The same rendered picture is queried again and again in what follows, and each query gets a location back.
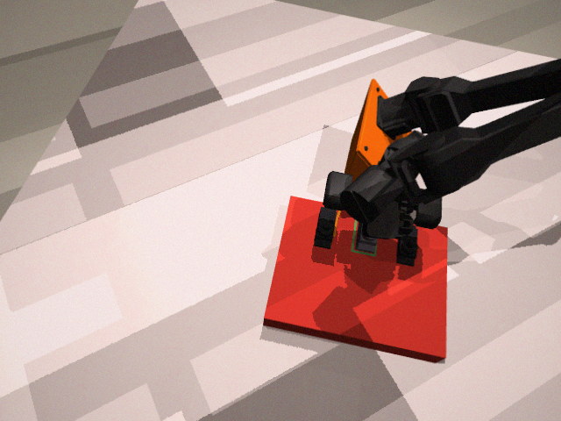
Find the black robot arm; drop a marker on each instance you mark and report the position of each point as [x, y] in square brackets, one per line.
[449, 156]

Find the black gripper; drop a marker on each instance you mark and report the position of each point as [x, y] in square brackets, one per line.
[428, 215]

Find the grey micro servo with orange cable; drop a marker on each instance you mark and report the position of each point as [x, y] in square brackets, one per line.
[362, 243]

